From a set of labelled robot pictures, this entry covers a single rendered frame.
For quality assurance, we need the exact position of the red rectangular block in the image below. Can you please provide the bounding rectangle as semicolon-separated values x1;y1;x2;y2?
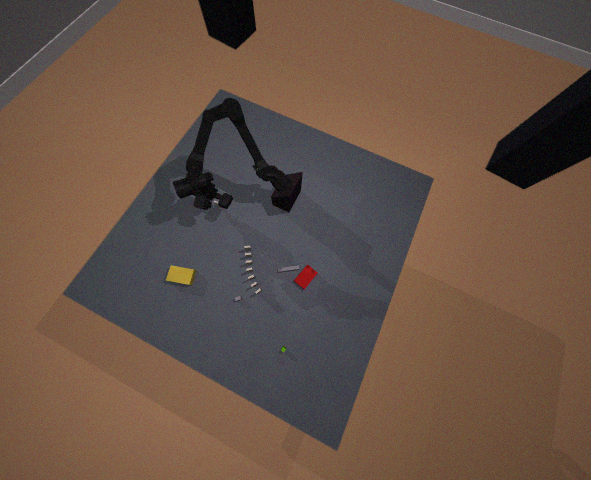
294;264;318;289

